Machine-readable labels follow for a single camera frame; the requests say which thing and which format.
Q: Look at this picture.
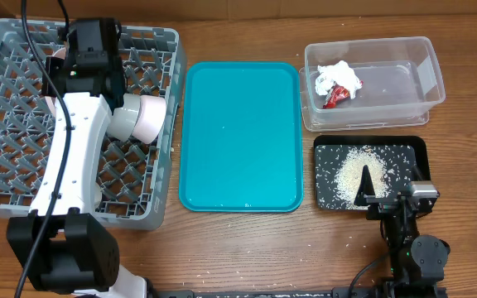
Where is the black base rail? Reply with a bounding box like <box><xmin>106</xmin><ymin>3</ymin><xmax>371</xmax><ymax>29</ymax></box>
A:
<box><xmin>154</xmin><ymin>286</ymin><xmax>448</xmax><ymax>298</ymax></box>

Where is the red snack wrapper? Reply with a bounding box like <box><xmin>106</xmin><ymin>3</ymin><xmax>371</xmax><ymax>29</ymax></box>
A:
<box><xmin>322</xmin><ymin>84</ymin><xmax>350</xmax><ymax>109</ymax></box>

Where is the large white round plate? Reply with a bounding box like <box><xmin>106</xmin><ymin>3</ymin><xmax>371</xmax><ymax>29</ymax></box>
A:
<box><xmin>41</xmin><ymin>47</ymin><xmax>67</xmax><ymax>116</ymax></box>

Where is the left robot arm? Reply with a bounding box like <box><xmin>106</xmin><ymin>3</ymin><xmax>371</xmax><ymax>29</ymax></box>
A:
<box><xmin>6</xmin><ymin>17</ymin><xmax>166</xmax><ymax>297</ymax></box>

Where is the grey plastic dishwasher rack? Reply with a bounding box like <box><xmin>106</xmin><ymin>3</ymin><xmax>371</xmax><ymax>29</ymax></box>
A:
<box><xmin>0</xmin><ymin>19</ymin><xmax>186</xmax><ymax>230</ymax></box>

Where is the teal plastic serving tray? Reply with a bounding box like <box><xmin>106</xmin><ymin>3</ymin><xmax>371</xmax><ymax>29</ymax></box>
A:
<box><xmin>179</xmin><ymin>61</ymin><xmax>304</xmax><ymax>213</ymax></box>

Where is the clear plastic waste bin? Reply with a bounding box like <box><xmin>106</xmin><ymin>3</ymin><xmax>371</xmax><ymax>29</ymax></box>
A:
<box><xmin>299</xmin><ymin>36</ymin><xmax>446</xmax><ymax>132</ymax></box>

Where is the white tissue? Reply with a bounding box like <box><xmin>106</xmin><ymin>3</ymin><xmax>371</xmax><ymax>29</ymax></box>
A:
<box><xmin>315</xmin><ymin>60</ymin><xmax>363</xmax><ymax>99</ymax></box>

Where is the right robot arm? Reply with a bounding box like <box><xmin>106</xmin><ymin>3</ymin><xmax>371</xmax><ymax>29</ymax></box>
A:
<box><xmin>347</xmin><ymin>166</ymin><xmax>451</xmax><ymax>297</ymax></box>

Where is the black food waste tray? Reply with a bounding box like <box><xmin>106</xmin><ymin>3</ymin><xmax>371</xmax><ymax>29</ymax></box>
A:
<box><xmin>313</xmin><ymin>135</ymin><xmax>431</xmax><ymax>211</ymax></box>

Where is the pale pink bowl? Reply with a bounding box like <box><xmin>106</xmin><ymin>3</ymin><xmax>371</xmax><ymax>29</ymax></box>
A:
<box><xmin>132</xmin><ymin>95</ymin><xmax>166</xmax><ymax>144</ymax></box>

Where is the grey metal bowl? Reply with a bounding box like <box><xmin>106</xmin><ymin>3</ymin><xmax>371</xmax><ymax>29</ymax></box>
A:
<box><xmin>107</xmin><ymin>94</ymin><xmax>141</xmax><ymax>142</ymax></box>

